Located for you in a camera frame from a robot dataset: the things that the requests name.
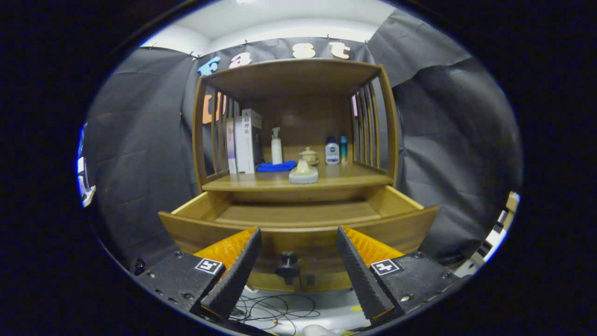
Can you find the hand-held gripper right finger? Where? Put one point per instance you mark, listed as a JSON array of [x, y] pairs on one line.
[[364, 275]]

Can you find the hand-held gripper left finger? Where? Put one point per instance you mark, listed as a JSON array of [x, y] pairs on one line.
[[235, 275]]

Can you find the wooden drawer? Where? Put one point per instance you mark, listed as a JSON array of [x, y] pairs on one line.
[[298, 214]]

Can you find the pale green scrub brush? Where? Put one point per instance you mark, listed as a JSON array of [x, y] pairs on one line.
[[303, 176]]

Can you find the wooden cabinet door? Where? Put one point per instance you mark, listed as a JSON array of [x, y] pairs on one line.
[[331, 282], [263, 282]]

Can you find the wooden countertop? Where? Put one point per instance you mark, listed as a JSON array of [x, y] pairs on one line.
[[347, 177]]

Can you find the wooden cabinet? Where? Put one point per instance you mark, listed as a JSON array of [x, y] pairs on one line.
[[294, 77]]

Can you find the small black device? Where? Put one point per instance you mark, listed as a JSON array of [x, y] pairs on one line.
[[139, 267]]

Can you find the blue cloth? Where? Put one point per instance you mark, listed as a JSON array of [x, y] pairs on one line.
[[275, 166]]

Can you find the teal bottle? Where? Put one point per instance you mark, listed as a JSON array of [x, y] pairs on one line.
[[343, 151]]

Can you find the white lotion bottle blue cap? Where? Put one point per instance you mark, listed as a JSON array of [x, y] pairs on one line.
[[332, 154]]

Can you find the thin purple book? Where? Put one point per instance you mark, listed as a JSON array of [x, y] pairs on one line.
[[231, 149]]

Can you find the white flat boxes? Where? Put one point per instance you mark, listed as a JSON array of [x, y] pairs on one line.
[[489, 242]]

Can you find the thick white book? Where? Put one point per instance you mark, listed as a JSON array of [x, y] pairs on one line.
[[245, 144]]

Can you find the white spray bottle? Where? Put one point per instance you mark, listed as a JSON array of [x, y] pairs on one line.
[[277, 149]]

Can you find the beige lidded ceramic jar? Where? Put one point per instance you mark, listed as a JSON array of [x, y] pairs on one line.
[[309, 154]]

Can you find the black backdrop cloth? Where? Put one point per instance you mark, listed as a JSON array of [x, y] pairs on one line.
[[140, 149]]

